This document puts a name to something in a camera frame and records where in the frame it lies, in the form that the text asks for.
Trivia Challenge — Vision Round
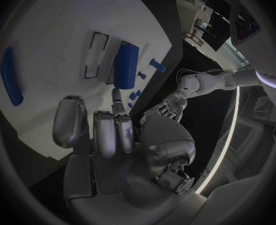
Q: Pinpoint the large blue cylinder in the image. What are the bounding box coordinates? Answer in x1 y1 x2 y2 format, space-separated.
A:
113 42 140 90

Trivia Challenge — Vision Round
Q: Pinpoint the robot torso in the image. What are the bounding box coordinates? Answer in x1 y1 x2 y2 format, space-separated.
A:
228 0 276 92

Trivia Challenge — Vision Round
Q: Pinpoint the black monitor screen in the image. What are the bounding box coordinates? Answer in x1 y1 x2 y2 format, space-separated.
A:
202 11 233 52

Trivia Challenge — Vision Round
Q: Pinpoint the white task board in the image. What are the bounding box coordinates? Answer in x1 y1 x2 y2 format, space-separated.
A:
0 0 184 162

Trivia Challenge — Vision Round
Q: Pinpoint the white cable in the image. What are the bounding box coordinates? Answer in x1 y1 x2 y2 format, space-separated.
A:
176 68 235 85

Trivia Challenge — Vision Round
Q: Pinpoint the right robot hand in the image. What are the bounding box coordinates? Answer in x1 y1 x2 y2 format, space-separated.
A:
51 87 209 222

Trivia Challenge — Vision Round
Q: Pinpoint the long blue bar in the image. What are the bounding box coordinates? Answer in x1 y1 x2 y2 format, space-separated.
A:
0 46 24 107

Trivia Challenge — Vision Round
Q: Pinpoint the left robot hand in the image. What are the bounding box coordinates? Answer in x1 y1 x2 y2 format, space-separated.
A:
143 90 189 124

